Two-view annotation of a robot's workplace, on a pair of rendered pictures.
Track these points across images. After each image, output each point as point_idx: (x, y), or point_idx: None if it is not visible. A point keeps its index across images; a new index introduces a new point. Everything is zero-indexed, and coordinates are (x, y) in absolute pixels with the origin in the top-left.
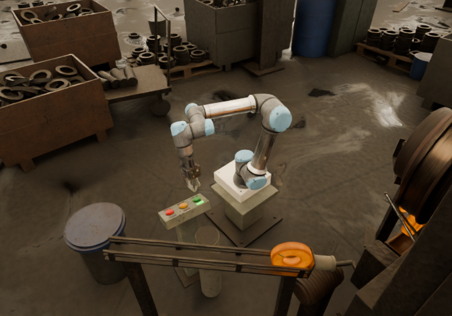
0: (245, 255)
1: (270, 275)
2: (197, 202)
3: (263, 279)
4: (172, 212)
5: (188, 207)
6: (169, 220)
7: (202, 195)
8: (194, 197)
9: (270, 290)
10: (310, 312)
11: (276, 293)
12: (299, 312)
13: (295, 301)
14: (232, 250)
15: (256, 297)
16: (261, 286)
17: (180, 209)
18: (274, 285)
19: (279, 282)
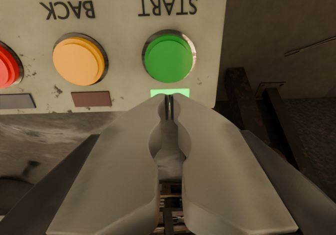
0: (177, 211)
1: (249, 13)
2: (162, 82)
3: (236, 13)
4: (11, 84)
5: (105, 93)
6: (3, 114)
7: (220, 27)
8: (166, 41)
9: (229, 32)
10: (232, 106)
11: (232, 39)
12: (229, 80)
13: (241, 57)
14: (156, 230)
15: None
16: (225, 20)
17: (60, 75)
18: (240, 29)
19: (248, 30)
